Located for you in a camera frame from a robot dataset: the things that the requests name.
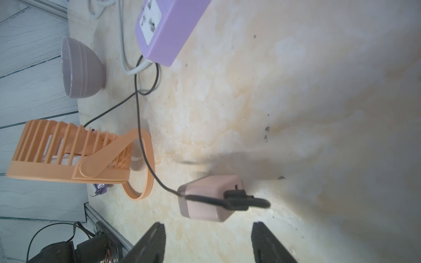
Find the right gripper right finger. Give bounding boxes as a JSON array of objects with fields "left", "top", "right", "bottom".
[{"left": 251, "top": 222, "right": 297, "bottom": 263}]

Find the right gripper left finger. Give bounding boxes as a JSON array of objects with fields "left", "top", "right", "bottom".
[{"left": 121, "top": 222, "right": 166, "bottom": 263}]

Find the pink plug adapter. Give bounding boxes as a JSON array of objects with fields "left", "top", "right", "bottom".
[{"left": 178, "top": 175, "right": 243, "bottom": 222}]

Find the purple power strip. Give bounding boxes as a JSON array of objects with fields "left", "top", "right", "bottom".
[{"left": 135, "top": 0, "right": 210, "bottom": 67}]

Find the orange desk fan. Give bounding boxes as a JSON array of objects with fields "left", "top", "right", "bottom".
[{"left": 6, "top": 119, "right": 155, "bottom": 201}]

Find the purple snack packet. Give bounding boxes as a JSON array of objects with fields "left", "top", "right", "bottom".
[{"left": 90, "top": 184, "right": 113, "bottom": 197}]

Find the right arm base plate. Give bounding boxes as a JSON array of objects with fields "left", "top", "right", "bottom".
[{"left": 26, "top": 221, "right": 114, "bottom": 263}]

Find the black fan cable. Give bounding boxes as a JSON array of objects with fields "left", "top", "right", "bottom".
[{"left": 83, "top": 55, "right": 272, "bottom": 211}]

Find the aluminium front rail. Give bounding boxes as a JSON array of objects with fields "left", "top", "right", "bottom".
[{"left": 84, "top": 203, "right": 133, "bottom": 263}]

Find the white power strip cable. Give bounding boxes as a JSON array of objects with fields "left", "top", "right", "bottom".
[{"left": 88, "top": 0, "right": 155, "bottom": 77}]

